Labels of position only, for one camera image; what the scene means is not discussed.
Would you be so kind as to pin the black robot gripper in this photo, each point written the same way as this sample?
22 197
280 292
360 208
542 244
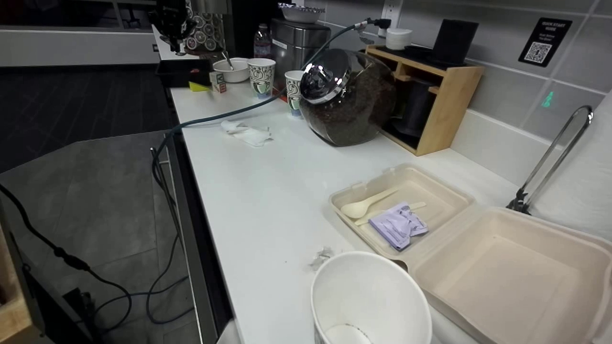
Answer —
173 25

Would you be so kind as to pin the black plastic tray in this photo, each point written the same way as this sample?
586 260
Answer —
182 70

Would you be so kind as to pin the patterned ceramic bowl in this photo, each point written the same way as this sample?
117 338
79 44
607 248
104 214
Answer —
301 11

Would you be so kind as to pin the large white paper bowl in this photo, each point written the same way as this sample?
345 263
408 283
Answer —
370 298

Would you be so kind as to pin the dark brown spoon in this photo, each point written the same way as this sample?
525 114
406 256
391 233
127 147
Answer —
224 57

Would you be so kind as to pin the yellow candy packet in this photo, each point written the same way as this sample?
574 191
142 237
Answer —
200 86

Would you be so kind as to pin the small printed candy packet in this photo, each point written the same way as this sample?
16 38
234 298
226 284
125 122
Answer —
217 82

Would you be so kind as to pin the clear water bottle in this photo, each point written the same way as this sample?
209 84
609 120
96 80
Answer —
263 40

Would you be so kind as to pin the patterned paper cup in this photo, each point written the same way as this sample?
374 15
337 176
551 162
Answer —
261 76

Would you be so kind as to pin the stainless steel box appliance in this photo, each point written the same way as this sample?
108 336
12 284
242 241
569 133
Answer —
297 47

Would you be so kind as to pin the crumpled clear wrapper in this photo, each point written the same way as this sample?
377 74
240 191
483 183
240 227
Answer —
251 133

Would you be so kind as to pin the small white container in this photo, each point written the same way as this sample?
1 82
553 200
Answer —
398 38

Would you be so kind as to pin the black appliance inside shelf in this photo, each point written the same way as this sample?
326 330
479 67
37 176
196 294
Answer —
414 107

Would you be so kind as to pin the white plastic spoon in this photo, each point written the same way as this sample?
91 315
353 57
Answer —
356 208

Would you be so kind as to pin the small clear plastic wrapper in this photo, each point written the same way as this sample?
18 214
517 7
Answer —
320 258

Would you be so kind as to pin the black device on shelf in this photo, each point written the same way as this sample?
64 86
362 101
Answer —
456 40

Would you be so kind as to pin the light wooden shelf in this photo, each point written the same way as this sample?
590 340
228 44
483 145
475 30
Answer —
452 107

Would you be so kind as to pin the purple packets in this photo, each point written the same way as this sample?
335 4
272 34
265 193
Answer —
397 225

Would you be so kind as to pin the black QR code sign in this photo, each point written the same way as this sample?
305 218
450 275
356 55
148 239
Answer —
544 40

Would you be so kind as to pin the beige clamshell food container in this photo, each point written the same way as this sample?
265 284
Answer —
509 279

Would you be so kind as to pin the white wall outlet with plug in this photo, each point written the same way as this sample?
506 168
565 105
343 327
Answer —
391 11

